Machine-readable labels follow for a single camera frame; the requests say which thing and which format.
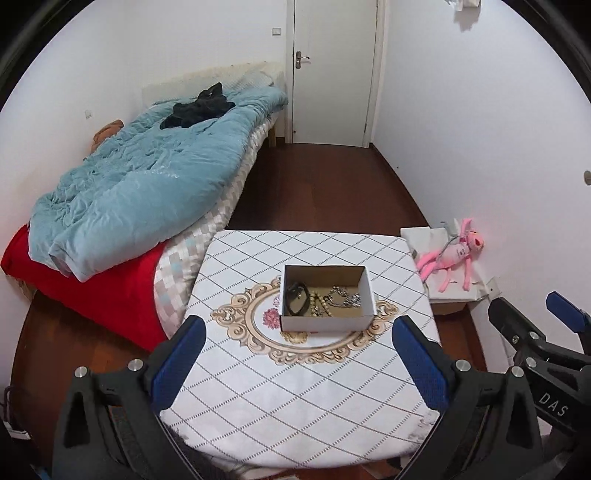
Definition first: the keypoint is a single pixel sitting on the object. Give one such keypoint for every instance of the black clothes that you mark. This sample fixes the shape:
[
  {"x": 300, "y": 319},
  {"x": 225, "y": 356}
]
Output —
[{"x": 198, "y": 108}]

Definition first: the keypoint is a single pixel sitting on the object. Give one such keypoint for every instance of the white cardboard box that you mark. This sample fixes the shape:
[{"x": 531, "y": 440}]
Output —
[{"x": 323, "y": 323}]

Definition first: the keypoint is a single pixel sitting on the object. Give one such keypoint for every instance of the red blanket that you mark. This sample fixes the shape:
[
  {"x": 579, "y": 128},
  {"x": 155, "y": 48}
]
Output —
[{"x": 92, "y": 300}]

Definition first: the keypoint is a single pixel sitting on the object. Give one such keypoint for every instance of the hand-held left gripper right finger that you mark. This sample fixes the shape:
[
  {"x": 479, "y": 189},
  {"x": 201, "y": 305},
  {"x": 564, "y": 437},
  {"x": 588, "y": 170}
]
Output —
[{"x": 420, "y": 364}]

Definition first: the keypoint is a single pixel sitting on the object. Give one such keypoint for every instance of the white bed headboard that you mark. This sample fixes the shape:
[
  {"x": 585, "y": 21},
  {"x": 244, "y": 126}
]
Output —
[{"x": 184, "y": 85}]

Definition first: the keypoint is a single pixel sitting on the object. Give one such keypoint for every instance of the white door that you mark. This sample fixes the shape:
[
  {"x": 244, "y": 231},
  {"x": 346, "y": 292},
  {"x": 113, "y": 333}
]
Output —
[{"x": 332, "y": 69}]

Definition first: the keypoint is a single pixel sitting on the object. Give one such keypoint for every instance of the wooden bed leg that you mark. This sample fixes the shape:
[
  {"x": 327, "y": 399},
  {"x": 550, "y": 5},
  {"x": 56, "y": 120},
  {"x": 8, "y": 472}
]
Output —
[{"x": 271, "y": 134}]

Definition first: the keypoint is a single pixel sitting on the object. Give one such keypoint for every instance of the brown plush toy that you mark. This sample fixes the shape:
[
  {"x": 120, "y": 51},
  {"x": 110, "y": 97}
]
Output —
[{"x": 107, "y": 131}]

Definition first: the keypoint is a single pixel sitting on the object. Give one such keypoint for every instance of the light blue duvet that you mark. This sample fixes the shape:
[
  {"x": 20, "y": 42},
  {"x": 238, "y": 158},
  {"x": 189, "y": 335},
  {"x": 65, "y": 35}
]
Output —
[{"x": 152, "y": 184}]

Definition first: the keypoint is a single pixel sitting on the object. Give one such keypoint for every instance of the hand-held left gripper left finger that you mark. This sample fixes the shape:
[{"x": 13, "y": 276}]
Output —
[{"x": 178, "y": 364}]

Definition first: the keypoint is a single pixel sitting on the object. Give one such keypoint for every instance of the pink plush toy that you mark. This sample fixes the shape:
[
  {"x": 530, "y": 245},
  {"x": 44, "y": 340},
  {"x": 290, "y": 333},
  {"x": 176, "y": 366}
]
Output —
[{"x": 450, "y": 258}]

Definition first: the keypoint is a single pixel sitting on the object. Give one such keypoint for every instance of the black wrist band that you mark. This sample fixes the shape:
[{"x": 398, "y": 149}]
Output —
[{"x": 290, "y": 300}]

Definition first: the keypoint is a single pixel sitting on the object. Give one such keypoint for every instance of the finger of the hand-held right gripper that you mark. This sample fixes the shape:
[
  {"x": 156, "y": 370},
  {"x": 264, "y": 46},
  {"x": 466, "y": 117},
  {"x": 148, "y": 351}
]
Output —
[
  {"x": 515, "y": 325},
  {"x": 565, "y": 311}
]

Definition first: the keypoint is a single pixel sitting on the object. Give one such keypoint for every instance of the checked bed sheet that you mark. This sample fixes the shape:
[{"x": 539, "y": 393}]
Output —
[{"x": 184, "y": 272}]

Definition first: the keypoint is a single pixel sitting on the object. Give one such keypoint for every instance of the white diamond-patterned tablecloth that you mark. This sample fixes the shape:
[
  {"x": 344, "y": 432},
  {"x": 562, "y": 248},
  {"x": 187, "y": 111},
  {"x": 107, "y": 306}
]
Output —
[{"x": 277, "y": 392}]

